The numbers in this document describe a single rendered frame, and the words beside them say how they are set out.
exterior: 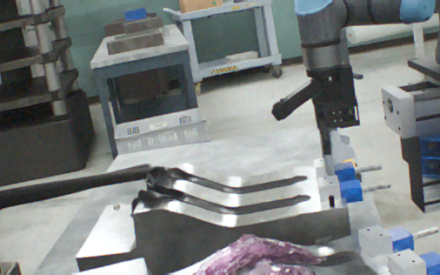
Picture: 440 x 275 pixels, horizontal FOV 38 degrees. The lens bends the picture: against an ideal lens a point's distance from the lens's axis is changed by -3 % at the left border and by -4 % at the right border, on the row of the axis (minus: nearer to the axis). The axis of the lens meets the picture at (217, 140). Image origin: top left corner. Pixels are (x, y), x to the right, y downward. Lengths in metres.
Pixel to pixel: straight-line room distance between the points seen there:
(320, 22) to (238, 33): 6.38
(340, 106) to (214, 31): 6.33
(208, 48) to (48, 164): 3.08
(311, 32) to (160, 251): 0.48
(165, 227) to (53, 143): 3.88
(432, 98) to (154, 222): 0.65
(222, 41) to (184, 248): 6.45
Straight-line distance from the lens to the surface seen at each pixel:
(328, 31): 1.22
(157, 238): 1.19
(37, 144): 5.04
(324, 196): 1.19
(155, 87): 6.81
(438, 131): 1.47
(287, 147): 1.85
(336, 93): 1.27
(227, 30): 7.57
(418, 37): 5.85
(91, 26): 7.52
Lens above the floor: 1.33
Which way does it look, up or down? 15 degrees down
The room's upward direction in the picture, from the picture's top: 10 degrees counter-clockwise
